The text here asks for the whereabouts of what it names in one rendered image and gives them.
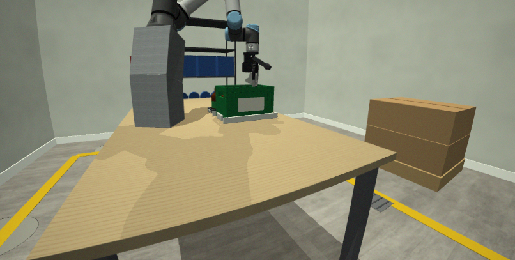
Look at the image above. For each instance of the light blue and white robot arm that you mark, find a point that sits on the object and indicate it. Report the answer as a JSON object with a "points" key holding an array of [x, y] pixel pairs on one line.
{"points": [[164, 12]]}

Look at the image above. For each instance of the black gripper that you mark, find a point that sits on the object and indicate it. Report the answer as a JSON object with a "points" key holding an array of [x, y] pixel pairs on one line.
{"points": [[251, 66]]}

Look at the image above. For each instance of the green plastic crate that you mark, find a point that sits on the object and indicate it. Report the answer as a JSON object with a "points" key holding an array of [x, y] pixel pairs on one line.
{"points": [[242, 100]]}

